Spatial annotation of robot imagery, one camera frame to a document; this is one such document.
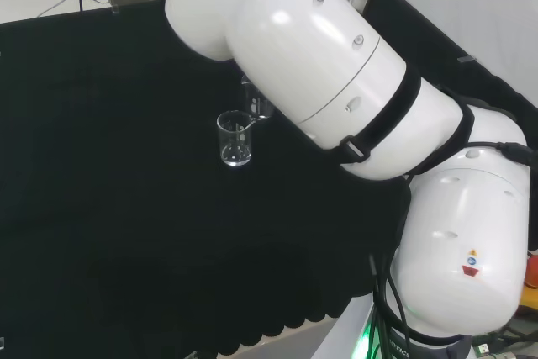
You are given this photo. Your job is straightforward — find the yellow emergency stop button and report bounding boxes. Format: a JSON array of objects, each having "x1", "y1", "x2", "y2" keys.
[{"x1": 520, "y1": 248, "x2": 538, "y2": 319}]

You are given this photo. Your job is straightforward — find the clear glass beaker with graduations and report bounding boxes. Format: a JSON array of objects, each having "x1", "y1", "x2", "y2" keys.
[{"x1": 216, "y1": 110, "x2": 255, "y2": 168}]

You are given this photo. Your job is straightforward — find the grey metal base plate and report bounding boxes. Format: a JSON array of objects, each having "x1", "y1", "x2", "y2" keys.
[{"x1": 218, "y1": 294, "x2": 380, "y2": 359}]

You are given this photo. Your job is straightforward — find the black bench cloth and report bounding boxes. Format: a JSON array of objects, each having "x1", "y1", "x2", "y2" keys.
[{"x1": 0, "y1": 0, "x2": 538, "y2": 358}]

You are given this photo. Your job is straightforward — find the small clear glass beaker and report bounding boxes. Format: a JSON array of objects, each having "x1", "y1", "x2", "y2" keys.
[{"x1": 240, "y1": 74, "x2": 277, "y2": 125}]

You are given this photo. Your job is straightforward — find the black cable bundle at base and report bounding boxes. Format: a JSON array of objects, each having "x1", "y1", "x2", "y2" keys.
[{"x1": 368, "y1": 252, "x2": 418, "y2": 359}]

